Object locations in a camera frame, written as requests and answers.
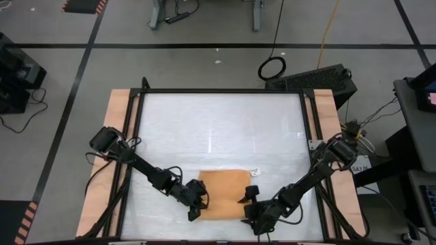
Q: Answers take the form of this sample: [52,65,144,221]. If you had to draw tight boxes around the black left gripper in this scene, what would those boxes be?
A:
[176,178,210,223]

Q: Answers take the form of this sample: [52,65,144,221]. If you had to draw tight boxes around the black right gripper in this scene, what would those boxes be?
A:
[237,185,285,236]

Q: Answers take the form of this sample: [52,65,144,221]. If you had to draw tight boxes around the orange towel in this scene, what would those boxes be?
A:
[197,167,262,221]

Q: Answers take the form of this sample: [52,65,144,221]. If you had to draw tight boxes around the white paper sheet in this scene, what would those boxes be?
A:
[347,154,380,195]

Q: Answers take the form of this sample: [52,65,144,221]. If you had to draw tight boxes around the black yellow connector box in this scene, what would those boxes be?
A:
[343,119,367,140]

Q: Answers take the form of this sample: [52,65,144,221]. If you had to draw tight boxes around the black computer tower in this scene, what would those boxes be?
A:
[264,63,358,110]

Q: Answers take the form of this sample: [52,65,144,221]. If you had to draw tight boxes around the black desk base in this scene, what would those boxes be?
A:
[352,125,423,189]

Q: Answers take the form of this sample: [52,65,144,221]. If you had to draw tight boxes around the black caster wheel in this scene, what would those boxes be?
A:
[401,232,420,244]

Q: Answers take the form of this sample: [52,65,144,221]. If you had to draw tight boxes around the black orange striped mat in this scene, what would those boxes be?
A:
[62,0,109,15]
[0,199,39,245]

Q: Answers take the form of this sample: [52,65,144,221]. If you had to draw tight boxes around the grey desk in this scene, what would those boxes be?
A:
[393,77,436,174]

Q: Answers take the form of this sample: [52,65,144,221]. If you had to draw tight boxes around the black power strip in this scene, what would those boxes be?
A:
[165,12,191,25]

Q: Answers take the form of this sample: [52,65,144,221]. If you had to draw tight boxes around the grey desk leg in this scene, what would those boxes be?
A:
[251,0,264,33]
[148,0,168,31]

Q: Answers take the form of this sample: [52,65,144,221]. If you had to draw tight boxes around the black laptop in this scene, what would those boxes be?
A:
[419,184,436,225]

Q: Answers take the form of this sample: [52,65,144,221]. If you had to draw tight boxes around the black monitor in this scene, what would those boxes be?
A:
[410,63,436,113]

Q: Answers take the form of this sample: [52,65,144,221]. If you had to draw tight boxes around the black equipment stack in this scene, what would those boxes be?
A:
[0,32,48,115]

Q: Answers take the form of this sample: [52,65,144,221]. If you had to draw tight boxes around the black cable bundle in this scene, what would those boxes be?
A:
[311,163,371,241]
[80,158,132,239]

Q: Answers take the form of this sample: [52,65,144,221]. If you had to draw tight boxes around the curved black arm cable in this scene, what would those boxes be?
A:
[84,159,115,197]

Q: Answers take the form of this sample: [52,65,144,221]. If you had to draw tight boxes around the black metal table frame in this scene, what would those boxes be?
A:
[102,76,341,245]

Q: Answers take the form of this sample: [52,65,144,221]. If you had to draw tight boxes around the white cables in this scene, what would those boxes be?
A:
[357,134,377,154]

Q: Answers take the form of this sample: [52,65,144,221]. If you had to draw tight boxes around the black coiled floor cable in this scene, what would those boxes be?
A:
[258,0,287,82]

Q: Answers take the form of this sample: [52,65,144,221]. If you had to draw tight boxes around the thin black desk cables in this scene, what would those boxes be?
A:
[359,96,403,127]

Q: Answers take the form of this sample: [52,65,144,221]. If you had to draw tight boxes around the thin black floor cable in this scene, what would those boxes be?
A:
[0,87,48,134]

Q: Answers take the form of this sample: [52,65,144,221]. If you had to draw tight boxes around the yellow floor cable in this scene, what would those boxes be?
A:
[316,0,341,69]

